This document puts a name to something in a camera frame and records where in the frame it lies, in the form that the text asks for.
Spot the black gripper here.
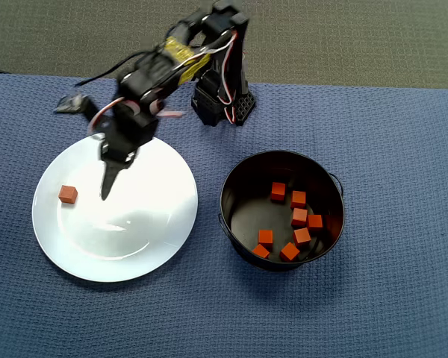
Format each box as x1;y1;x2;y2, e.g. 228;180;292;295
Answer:
90;105;160;201

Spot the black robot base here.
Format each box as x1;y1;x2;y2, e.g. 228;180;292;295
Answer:
190;61;257;127

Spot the white round plate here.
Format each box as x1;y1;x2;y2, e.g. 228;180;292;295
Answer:
31;129;199;283

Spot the black metal bucket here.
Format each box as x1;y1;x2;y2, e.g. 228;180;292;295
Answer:
217;149;345;272

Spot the blue woven tablecloth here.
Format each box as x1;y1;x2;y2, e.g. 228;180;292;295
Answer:
0;72;448;358

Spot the red white black servo wire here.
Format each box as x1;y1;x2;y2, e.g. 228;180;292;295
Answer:
86;95;126;136
171;29;240;126
149;98;186;119

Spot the small wrist camera circuit board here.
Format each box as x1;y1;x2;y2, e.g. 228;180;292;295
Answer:
54;92;90;115

